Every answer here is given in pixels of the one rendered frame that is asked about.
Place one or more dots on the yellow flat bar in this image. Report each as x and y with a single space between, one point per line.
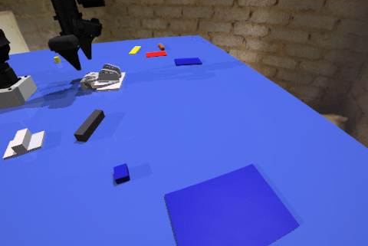
134 51

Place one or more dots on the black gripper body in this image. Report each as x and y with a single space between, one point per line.
67 40

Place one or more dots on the red rectangular block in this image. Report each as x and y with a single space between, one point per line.
156 54

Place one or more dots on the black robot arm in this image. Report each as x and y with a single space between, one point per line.
92 27

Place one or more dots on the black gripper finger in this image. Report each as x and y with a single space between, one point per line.
71 56
85 45

